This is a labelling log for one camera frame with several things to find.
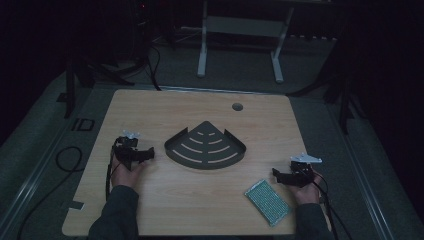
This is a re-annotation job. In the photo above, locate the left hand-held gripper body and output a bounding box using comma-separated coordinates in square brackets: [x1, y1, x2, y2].
[113, 129, 142, 171]

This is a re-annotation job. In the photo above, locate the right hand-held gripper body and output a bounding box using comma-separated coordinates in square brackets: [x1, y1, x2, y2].
[289, 152, 324, 188]

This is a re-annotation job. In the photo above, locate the person's right hand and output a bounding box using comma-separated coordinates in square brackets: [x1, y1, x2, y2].
[287, 175, 324, 206]

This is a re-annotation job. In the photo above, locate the person's left hand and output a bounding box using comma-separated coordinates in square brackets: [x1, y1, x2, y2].
[110, 155, 148, 192]

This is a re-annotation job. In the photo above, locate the green perforated plate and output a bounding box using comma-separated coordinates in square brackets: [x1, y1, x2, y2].
[243, 179, 293, 228]

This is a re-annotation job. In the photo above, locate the black metal corner shelf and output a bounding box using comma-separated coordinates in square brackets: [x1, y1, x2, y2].
[163, 120, 248, 171]

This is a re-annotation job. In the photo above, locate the black tripod stand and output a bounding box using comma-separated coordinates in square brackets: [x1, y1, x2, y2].
[285, 39, 369, 136]
[56, 56, 136, 120]

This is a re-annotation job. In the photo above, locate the left hand-held gripper cable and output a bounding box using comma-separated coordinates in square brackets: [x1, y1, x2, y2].
[105, 137, 122, 202]

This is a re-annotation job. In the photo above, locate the hand-held gripper cable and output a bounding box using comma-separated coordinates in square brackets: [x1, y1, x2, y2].
[105, 137, 122, 202]
[311, 170, 355, 240]

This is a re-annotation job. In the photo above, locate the right hand-held gripper cable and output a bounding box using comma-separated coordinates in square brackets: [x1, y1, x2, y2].
[311, 170, 355, 240]

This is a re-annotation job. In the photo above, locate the black floor cable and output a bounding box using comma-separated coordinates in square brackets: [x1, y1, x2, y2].
[15, 145, 85, 240]

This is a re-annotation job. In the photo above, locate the black hanging cable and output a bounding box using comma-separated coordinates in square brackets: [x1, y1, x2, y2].
[146, 42, 164, 92]

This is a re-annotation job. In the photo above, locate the white metal desk frame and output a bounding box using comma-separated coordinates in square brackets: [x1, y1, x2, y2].
[196, 0, 296, 85]

